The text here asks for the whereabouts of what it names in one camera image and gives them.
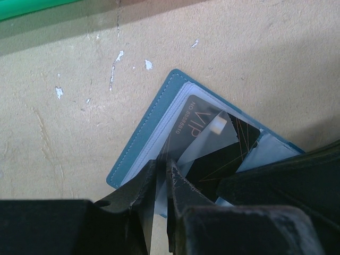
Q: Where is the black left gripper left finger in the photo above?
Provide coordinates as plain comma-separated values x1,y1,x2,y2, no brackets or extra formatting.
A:
1,160,157,254

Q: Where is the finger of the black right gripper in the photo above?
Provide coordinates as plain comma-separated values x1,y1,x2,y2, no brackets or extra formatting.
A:
215,139,340,234

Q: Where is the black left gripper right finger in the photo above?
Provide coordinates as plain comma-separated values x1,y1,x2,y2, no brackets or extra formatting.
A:
166,159,325,254

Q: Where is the black card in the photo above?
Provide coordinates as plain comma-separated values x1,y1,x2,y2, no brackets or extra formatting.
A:
157,95,260,201

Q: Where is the blue leather card holder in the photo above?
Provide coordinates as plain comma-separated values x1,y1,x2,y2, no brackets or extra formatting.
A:
107,69,302,206

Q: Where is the green bin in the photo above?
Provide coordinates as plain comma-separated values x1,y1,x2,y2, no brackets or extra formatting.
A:
0,0,77,21

